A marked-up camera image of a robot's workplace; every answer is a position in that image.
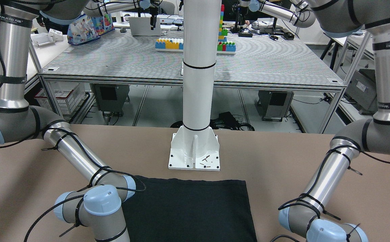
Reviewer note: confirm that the black printed t-shirt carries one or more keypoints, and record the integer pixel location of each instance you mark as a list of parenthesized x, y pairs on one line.
[(173, 210)]

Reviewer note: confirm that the striped aluminium table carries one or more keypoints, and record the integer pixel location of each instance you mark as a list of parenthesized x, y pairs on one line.
[(259, 63)]

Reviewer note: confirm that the white plastic basket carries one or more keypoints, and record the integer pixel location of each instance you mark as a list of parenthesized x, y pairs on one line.
[(68, 95)]

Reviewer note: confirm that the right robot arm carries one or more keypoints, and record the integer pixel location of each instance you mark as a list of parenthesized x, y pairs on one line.
[(97, 206)]

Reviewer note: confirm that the colourful toy block stack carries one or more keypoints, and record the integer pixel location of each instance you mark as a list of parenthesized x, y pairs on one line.
[(203, 31)]

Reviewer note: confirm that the colourful picture box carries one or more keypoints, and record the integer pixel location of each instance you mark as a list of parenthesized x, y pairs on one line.
[(86, 28)]

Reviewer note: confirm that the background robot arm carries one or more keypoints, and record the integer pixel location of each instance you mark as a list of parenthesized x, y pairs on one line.
[(303, 17)]

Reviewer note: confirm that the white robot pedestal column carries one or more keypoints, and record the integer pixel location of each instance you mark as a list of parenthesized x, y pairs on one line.
[(195, 146)]

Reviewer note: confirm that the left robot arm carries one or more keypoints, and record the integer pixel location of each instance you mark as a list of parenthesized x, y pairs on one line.
[(302, 215)]

